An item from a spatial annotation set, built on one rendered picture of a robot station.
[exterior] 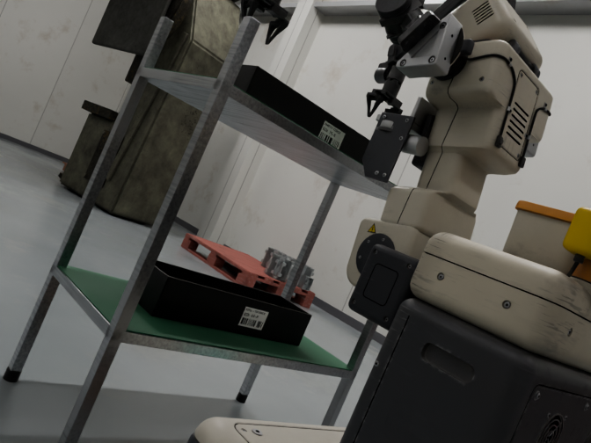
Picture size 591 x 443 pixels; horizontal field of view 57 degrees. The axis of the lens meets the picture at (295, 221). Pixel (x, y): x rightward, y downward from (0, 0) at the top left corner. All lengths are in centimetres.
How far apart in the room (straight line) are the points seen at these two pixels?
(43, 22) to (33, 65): 75
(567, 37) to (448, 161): 427
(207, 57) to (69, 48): 520
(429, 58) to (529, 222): 38
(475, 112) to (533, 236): 33
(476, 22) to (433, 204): 42
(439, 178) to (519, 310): 47
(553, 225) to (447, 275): 23
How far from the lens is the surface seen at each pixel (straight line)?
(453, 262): 92
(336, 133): 170
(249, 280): 482
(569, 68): 529
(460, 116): 127
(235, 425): 124
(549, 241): 104
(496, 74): 121
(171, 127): 609
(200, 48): 612
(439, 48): 116
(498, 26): 131
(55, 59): 1098
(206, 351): 144
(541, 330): 85
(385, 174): 124
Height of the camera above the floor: 73
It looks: level
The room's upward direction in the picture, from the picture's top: 24 degrees clockwise
